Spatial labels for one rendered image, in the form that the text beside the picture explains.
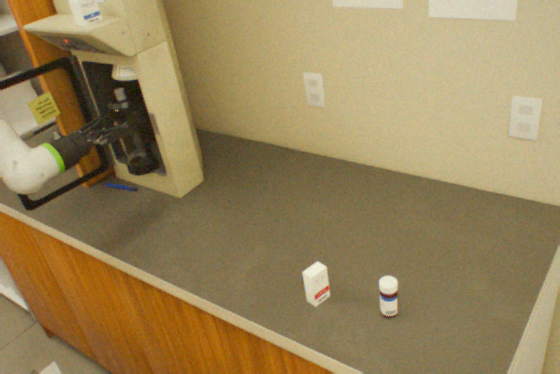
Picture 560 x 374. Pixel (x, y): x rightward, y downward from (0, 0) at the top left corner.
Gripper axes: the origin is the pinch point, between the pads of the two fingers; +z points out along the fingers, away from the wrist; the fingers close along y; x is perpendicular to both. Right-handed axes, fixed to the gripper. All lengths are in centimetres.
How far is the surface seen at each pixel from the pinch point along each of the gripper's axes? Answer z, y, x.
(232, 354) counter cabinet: -26, -53, 48
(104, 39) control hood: -8.0, -13.6, -27.6
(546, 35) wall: 44, -105, -17
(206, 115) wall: 44, 14, 21
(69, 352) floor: -26, 68, 120
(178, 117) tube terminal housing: 8.3, -13.6, 1.6
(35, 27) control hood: -11.1, 11.9, -30.5
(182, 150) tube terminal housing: 6.4, -13.6, 12.0
